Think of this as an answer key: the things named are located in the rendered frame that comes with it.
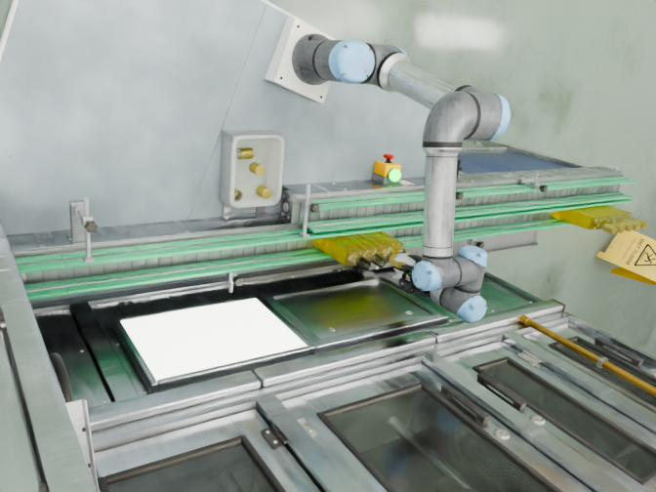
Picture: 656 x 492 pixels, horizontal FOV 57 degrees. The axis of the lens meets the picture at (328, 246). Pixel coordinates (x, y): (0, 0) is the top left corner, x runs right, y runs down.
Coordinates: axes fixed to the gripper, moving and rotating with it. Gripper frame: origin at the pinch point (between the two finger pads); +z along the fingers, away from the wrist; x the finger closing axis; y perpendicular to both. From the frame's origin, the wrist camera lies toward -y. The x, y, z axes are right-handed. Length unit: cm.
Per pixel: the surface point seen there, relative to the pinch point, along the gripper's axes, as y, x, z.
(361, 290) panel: 5.7, 12.8, 10.0
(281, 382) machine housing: 53, 15, -24
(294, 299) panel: 29.7, 12.9, 11.9
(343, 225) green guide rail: 8.0, -6.1, 21.1
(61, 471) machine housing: 110, -22, -78
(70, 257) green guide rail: 91, -3, 25
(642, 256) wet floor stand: -313, 68, 87
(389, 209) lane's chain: -16.2, -7.7, 27.6
